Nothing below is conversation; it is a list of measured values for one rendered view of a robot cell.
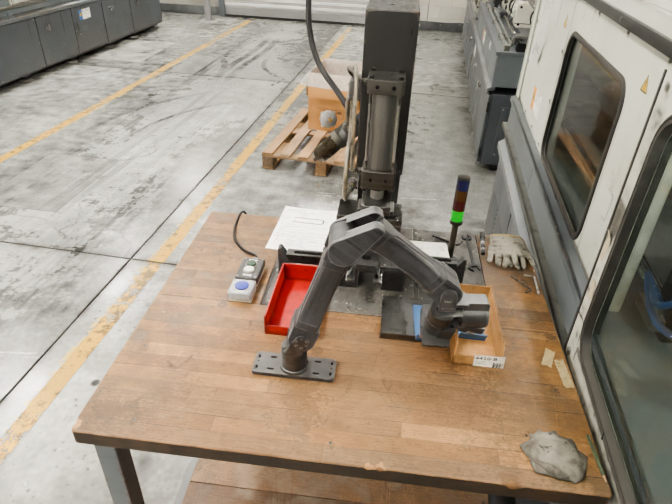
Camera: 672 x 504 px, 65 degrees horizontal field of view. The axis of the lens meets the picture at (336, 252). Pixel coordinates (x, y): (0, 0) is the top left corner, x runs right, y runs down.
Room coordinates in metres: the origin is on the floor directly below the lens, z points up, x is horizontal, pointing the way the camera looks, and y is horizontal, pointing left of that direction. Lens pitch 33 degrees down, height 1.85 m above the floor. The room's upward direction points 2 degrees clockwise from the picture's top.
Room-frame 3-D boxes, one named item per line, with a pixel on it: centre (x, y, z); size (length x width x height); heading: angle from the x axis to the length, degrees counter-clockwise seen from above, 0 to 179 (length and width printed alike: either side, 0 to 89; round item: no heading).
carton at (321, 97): (4.86, 0.01, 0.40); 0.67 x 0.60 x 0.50; 167
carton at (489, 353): (1.09, -0.38, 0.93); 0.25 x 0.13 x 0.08; 175
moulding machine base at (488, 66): (6.82, -2.03, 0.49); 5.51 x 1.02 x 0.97; 171
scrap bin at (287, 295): (1.17, 0.11, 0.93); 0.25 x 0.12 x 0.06; 175
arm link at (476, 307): (0.94, -0.29, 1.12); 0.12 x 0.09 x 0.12; 90
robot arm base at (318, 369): (0.93, 0.09, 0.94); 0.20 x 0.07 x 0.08; 85
